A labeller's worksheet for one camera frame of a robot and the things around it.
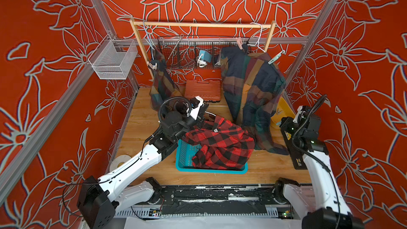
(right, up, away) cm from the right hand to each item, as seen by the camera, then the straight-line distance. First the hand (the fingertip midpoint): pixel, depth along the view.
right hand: (280, 117), depth 77 cm
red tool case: (-34, +15, +34) cm, 50 cm away
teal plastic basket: (-49, -21, +7) cm, 54 cm away
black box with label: (-2, -4, -12) cm, 13 cm away
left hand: (-38, +7, -10) cm, 40 cm away
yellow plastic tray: (+15, +2, +26) cm, 30 cm away
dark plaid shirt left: (-59, +15, +1) cm, 61 cm away
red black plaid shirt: (-30, -13, -1) cm, 33 cm away
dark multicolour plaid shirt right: (-14, +16, -1) cm, 21 cm away
